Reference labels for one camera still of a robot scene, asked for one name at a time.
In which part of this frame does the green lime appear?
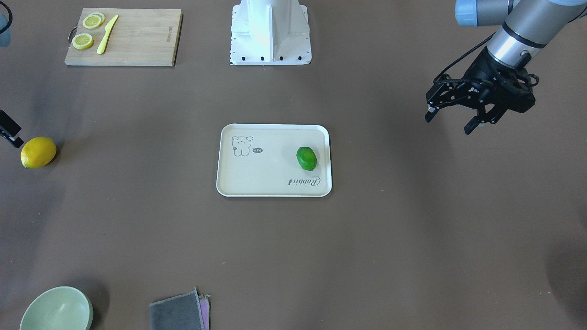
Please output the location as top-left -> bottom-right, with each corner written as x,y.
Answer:
296,146 -> 317,171

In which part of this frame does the wooden cutting board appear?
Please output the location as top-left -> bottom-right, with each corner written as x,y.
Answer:
65,7 -> 183,66

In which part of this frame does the cream rabbit tray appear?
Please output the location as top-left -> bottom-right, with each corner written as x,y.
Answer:
216,123 -> 332,197

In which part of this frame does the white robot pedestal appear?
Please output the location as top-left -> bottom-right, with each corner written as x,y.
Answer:
229,0 -> 312,66

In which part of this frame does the light green bowl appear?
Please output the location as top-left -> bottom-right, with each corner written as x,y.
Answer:
19,286 -> 94,330

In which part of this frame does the yellow plastic knife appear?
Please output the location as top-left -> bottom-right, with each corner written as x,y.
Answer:
96,15 -> 119,55

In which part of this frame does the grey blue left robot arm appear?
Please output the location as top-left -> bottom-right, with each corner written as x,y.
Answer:
425,0 -> 586,134

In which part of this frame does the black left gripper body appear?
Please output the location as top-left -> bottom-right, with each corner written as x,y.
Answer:
432,48 -> 536,113

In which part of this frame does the grey folded cloth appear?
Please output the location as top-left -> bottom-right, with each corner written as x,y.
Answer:
149,288 -> 211,330

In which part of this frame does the yellow lemon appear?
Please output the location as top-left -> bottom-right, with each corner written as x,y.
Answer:
20,137 -> 57,169

